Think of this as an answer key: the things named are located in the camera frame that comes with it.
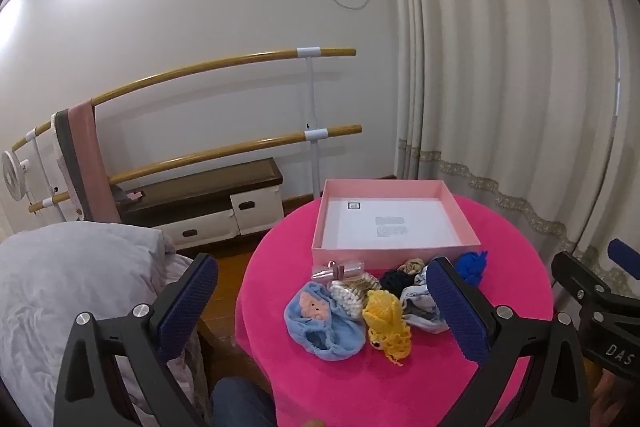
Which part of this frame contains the brown fabric scrunchie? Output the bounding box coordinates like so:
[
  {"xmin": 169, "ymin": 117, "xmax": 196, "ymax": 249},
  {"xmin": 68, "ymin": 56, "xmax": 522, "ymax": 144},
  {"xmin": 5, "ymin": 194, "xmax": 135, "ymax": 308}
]
[{"xmin": 397, "ymin": 258, "xmax": 429, "ymax": 276}]

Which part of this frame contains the royal blue knit piece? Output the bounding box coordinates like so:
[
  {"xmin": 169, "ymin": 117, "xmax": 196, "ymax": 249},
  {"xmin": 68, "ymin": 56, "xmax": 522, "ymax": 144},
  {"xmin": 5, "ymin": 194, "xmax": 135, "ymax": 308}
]
[{"xmin": 454, "ymin": 249, "xmax": 489, "ymax": 285}]

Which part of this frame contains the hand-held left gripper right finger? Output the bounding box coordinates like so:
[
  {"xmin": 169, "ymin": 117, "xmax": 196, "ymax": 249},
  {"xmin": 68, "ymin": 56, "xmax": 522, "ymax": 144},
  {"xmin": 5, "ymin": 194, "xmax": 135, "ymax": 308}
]
[{"xmin": 426, "ymin": 257, "xmax": 591, "ymax": 427}]

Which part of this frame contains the grey hanging cloth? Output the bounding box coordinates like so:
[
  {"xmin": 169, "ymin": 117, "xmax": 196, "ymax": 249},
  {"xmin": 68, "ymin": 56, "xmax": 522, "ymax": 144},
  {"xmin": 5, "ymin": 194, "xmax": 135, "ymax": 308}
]
[{"xmin": 53, "ymin": 109, "xmax": 94, "ymax": 222}]

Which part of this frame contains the bag of cotton swabs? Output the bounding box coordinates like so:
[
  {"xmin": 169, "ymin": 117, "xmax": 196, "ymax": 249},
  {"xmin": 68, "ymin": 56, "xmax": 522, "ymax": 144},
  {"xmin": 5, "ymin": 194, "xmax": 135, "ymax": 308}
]
[{"xmin": 327, "ymin": 272, "xmax": 382, "ymax": 320}]

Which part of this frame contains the light blue towel cap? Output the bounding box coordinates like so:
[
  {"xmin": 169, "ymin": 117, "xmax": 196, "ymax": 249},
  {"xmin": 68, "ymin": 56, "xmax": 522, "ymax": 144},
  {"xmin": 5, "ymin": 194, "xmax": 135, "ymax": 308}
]
[{"xmin": 284, "ymin": 282, "xmax": 367, "ymax": 361}]

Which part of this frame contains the white barre post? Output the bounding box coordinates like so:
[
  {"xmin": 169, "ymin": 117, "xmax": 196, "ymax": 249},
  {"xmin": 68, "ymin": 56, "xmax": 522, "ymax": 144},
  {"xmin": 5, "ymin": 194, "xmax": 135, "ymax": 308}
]
[
  {"xmin": 25, "ymin": 127, "xmax": 68, "ymax": 224},
  {"xmin": 296, "ymin": 48, "xmax": 328, "ymax": 200}
]

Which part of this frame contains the pink cardboard box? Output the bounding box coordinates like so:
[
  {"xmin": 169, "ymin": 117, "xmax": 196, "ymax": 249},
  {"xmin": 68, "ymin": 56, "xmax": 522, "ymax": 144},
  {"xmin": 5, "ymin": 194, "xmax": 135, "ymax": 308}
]
[{"xmin": 311, "ymin": 179, "xmax": 482, "ymax": 270}]

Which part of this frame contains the short wooden barre rail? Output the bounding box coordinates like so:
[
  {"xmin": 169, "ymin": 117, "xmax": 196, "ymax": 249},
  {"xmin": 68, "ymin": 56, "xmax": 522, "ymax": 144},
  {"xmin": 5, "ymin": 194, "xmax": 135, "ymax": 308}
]
[{"xmin": 27, "ymin": 124, "xmax": 363, "ymax": 214}]

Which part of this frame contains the long wooden barre rail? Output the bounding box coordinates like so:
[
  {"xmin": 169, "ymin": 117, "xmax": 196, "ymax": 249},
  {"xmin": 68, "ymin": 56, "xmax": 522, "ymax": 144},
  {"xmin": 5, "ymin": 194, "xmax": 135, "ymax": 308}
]
[{"xmin": 11, "ymin": 48, "xmax": 357, "ymax": 152}]

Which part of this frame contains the yellow crochet piece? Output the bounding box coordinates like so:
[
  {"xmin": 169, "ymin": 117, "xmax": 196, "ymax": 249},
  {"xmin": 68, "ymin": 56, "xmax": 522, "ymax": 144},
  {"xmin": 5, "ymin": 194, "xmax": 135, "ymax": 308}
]
[{"xmin": 361, "ymin": 289, "xmax": 413, "ymax": 365}]

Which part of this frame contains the person's leg in jeans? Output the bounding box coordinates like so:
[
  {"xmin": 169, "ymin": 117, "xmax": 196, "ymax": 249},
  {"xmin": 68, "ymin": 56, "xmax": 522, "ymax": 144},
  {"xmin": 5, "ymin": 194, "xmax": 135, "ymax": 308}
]
[{"xmin": 209, "ymin": 376, "xmax": 277, "ymax": 427}]

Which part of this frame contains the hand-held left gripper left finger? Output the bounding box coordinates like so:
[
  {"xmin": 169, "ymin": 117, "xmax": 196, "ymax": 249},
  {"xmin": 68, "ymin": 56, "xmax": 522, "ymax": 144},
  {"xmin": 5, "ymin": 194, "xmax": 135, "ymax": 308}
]
[{"xmin": 54, "ymin": 252, "xmax": 219, "ymax": 427}]

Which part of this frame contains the clear plastic pouch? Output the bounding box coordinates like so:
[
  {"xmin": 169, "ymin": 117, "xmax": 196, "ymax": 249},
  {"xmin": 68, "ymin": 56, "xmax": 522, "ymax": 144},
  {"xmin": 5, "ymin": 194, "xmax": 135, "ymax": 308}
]
[{"xmin": 311, "ymin": 259, "xmax": 367, "ymax": 282}]

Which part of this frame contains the pink round tablecloth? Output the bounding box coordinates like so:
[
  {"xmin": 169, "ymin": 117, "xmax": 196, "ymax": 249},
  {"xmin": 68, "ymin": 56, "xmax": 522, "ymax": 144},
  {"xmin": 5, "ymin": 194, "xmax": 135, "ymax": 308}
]
[{"xmin": 235, "ymin": 194, "xmax": 556, "ymax": 427}]

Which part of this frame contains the pink hanging towel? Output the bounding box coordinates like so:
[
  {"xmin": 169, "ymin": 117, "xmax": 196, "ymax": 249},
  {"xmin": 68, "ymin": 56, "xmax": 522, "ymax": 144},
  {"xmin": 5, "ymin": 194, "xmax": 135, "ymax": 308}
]
[{"xmin": 69, "ymin": 99, "xmax": 124, "ymax": 226}]

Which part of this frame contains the navy knit scrunchie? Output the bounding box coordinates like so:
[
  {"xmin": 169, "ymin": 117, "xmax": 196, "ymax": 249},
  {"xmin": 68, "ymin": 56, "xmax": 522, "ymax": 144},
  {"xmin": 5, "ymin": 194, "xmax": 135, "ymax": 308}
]
[{"xmin": 378, "ymin": 268, "xmax": 416, "ymax": 300}]

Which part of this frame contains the dark-topped low cabinet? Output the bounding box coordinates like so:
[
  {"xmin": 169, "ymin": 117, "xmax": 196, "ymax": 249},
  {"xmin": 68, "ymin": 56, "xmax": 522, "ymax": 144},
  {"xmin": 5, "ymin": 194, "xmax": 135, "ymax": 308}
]
[{"xmin": 116, "ymin": 158, "xmax": 284, "ymax": 254}]

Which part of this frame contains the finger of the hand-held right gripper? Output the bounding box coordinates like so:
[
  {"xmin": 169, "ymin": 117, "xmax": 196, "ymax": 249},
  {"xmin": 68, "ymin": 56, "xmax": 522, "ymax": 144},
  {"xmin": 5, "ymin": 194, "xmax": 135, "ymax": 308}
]
[
  {"xmin": 551, "ymin": 251, "xmax": 615, "ymax": 310},
  {"xmin": 607, "ymin": 238, "xmax": 640, "ymax": 282}
]

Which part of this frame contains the small white fan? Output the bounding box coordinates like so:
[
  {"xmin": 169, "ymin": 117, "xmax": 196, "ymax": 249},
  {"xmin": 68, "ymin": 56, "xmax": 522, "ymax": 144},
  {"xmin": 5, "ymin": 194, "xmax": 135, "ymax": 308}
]
[{"xmin": 0, "ymin": 150, "xmax": 35, "ymax": 204}]

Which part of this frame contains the cream patterned curtain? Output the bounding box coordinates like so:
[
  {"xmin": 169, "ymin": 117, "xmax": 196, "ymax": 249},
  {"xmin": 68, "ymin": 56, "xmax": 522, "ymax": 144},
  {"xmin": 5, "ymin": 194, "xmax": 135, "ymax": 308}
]
[{"xmin": 389, "ymin": 0, "xmax": 640, "ymax": 300}]

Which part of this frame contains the white patterned fabric pouch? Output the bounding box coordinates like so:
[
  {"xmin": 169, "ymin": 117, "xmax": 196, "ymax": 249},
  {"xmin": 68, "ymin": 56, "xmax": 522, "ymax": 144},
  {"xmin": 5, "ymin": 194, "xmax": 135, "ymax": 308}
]
[{"xmin": 400, "ymin": 267, "xmax": 449, "ymax": 334}]

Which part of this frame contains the narrow white cabinet drawer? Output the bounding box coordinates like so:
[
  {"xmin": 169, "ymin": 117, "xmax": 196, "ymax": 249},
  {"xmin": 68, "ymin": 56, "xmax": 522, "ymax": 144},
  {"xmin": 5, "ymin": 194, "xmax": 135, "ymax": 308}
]
[{"xmin": 230, "ymin": 188, "xmax": 284, "ymax": 236}]

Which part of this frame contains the wide white cabinet drawer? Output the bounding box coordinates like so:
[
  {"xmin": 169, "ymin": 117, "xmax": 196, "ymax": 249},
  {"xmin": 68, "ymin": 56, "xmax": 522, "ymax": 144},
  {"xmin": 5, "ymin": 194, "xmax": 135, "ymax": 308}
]
[{"xmin": 159, "ymin": 206, "xmax": 237, "ymax": 251}]

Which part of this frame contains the grey quilted duvet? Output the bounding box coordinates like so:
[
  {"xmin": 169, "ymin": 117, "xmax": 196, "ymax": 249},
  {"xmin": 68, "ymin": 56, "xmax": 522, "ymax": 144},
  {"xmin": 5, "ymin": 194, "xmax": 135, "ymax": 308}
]
[{"xmin": 0, "ymin": 222, "xmax": 208, "ymax": 427}]

